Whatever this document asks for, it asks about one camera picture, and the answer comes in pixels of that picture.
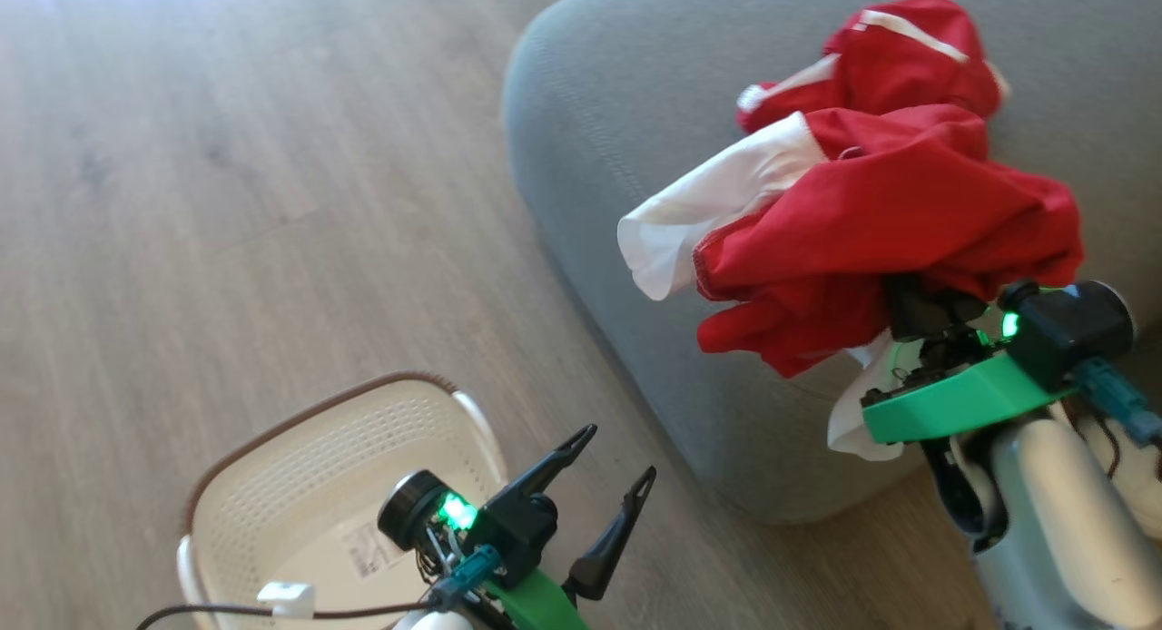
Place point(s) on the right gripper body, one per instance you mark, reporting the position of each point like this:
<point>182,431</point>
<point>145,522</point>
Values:
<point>953,394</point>

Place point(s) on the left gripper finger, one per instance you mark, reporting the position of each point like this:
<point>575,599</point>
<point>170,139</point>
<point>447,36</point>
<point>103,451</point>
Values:
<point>613,544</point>
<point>554,471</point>

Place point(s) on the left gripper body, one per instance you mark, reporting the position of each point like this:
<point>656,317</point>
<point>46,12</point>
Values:
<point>526,539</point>

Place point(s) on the red garment with white panel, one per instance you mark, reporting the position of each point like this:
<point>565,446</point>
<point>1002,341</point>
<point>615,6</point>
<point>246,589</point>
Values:
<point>890,212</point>

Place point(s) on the red garment with white stripes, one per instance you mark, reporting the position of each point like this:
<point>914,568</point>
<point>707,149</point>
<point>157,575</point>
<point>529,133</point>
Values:
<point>908,58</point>

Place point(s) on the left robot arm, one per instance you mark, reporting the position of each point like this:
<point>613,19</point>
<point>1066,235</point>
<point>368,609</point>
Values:
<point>431,621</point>

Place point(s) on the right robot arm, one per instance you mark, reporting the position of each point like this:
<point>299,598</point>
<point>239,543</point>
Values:
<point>1044,530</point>

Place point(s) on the cream plastic laundry basket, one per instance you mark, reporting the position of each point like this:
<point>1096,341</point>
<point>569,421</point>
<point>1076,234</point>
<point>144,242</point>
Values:
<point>318,485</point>

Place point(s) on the grey sofa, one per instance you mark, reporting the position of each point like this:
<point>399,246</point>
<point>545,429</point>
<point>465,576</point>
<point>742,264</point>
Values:
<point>635,113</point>

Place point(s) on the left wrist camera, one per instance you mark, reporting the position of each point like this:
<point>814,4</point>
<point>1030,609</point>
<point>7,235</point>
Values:
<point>413,512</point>

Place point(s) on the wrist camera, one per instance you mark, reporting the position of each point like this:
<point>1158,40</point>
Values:
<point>1071,326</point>
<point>413,512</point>

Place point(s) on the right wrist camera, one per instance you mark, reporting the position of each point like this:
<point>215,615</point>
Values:
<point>1071,326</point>

